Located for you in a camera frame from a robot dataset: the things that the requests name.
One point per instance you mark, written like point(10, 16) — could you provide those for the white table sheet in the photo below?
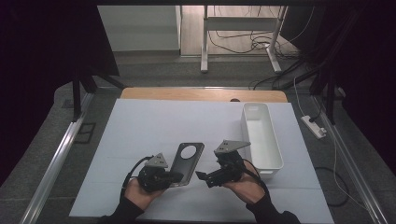
point(149, 124)

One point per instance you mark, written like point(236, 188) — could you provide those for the white plastic storage bin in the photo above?
point(263, 146)

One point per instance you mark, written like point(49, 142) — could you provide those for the black stand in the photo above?
point(330, 99)
point(76, 96)

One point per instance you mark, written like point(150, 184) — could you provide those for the person's right hand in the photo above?
point(246, 188)

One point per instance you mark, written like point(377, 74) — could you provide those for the person's left hand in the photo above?
point(138, 196)

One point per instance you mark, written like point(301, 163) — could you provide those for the white power strip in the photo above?
point(313, 127)

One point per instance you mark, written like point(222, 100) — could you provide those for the dark floor hatch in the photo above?
point(85, 133)

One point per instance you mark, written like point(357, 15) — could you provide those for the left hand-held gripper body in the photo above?
point(154, 179)

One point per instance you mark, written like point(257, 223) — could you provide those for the aluminium rail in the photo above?
point(56, 161)
point(351, 171)

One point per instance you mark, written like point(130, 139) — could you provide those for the white desk frame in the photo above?
point(239, 23)

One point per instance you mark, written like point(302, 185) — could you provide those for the white cabinet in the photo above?
point(140, 28)

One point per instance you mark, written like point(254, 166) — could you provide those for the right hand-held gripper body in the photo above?
point(230, 168)

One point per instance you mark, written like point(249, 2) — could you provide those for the black curtain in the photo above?
point(46, 62)
point(367, 77)

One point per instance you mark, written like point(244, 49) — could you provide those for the dark table grommet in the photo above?
point(235, 100)

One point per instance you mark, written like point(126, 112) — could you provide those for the grey phone case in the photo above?
point(183, 168)

